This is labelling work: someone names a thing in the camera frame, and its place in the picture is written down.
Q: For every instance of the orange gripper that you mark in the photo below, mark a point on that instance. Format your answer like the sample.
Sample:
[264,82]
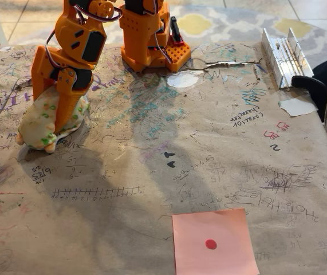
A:
[66,83]

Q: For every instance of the spotted cream plush toy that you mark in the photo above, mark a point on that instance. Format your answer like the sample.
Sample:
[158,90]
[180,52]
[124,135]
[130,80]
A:
[38,126]

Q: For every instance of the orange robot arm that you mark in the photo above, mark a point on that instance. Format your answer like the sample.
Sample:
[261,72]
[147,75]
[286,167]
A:
[143,34]

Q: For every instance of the small red round object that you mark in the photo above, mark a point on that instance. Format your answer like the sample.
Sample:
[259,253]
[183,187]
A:
[210,244]

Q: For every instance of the scribbled brown paper cover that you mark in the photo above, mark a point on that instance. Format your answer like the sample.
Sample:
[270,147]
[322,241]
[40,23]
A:
[151,186]

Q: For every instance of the grey yellow patterned rug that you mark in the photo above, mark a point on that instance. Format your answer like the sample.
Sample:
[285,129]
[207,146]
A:
[237,25]

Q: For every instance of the pink sticky note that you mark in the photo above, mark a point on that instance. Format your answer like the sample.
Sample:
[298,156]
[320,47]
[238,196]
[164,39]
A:
[209,226]

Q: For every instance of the aluminium miter box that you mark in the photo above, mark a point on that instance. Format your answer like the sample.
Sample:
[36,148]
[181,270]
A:
[283,57]

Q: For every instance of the grey tape piece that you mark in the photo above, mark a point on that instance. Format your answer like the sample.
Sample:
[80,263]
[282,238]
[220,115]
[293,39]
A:
[297,106]

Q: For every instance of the black clamp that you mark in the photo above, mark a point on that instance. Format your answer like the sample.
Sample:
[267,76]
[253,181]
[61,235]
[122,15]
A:
[312,86]

